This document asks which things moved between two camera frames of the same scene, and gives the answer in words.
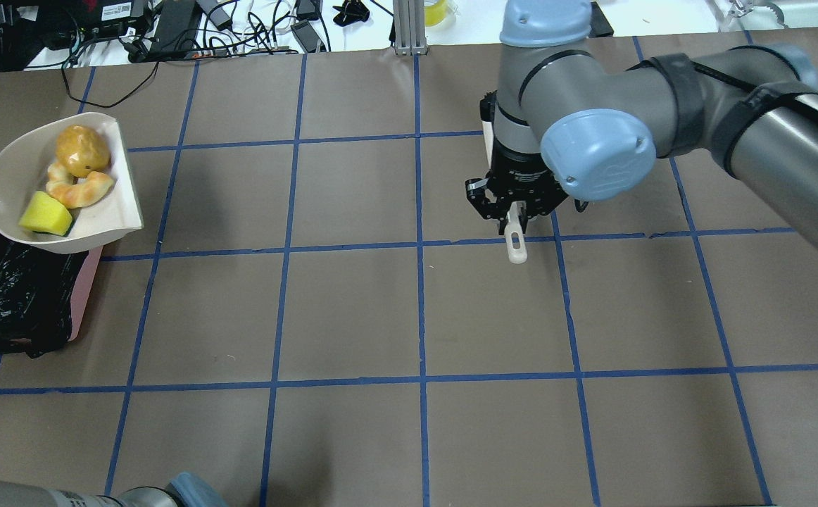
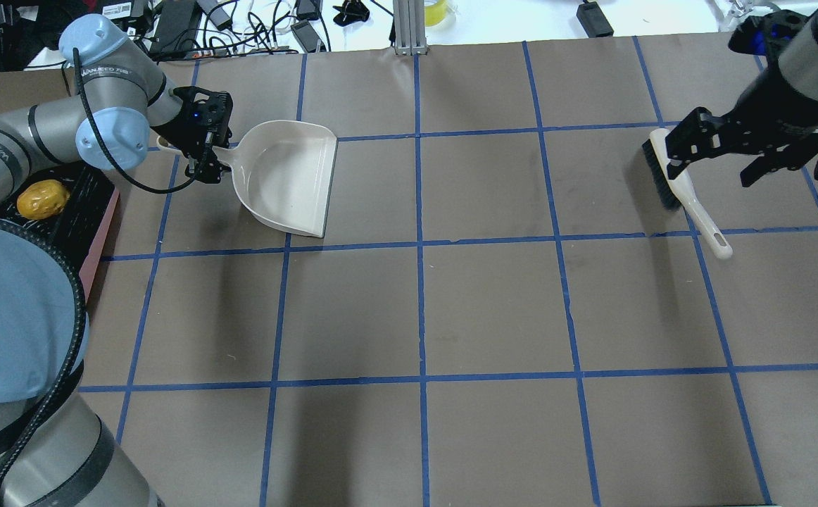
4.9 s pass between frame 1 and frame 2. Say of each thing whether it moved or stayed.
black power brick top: stayed
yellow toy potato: moved
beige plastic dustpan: moved
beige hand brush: moved
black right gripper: moved
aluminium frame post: stayed
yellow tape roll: stayed
